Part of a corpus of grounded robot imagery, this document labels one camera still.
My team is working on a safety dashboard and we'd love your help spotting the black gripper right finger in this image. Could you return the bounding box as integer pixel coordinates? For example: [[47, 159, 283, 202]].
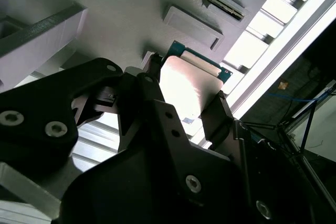
[[201, 90, 274, 221]]

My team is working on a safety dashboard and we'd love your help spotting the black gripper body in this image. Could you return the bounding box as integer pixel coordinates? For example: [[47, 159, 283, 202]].
[[59, 129, 336, 224]]

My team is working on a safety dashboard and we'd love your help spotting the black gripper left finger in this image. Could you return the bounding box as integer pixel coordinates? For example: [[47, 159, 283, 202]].
[[0, 52, 208, 196]]

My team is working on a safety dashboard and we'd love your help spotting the silver CPU green edge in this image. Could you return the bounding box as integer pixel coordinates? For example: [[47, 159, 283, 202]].
[[159, 40, 234, 116]]

